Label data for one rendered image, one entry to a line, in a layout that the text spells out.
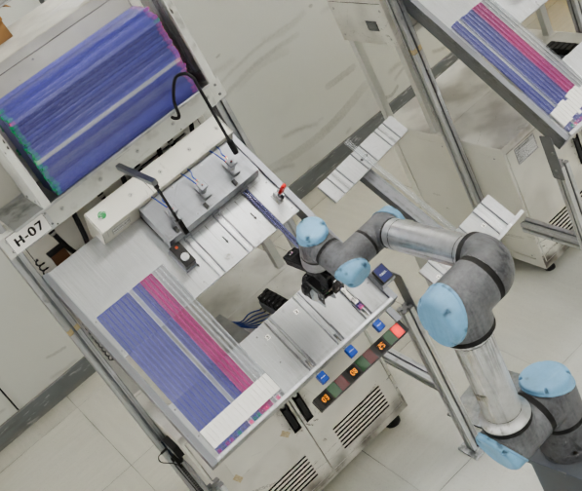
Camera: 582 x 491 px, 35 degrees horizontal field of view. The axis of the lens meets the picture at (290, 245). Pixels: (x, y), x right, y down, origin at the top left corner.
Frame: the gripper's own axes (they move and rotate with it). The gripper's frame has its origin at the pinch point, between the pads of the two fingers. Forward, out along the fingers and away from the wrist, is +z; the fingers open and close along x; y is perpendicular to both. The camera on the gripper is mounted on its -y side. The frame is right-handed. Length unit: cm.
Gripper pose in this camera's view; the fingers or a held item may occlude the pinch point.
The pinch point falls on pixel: (318, 296)
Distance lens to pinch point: 248.1
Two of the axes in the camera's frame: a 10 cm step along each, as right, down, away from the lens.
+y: 6.8, 5.7, -4.6
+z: 1.1, 5.4, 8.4
